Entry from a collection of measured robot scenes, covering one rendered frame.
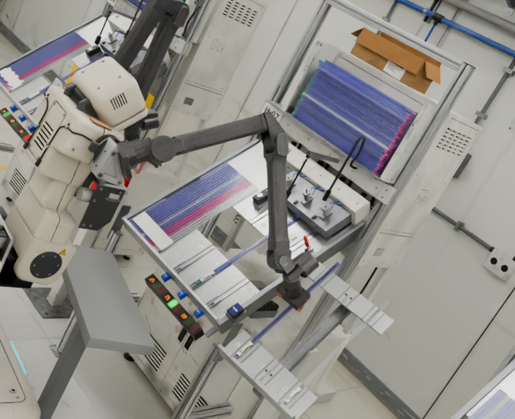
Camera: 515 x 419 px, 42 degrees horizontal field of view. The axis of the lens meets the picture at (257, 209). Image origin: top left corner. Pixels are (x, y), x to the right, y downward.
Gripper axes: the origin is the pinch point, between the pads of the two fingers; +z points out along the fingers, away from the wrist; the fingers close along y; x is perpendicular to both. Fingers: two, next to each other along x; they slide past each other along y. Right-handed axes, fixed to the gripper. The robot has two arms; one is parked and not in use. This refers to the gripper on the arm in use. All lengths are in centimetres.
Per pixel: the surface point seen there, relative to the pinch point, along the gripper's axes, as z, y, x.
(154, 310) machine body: 63, 72, 24
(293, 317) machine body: 65, 23, -18
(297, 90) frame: -4, 69, -73
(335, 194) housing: 7, 25, -48
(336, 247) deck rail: 14.0, 11.4, -33.8
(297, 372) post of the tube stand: 12.6, -13.5, 13.6
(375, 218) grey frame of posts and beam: 10, 8, -51
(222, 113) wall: 165, 227, -140
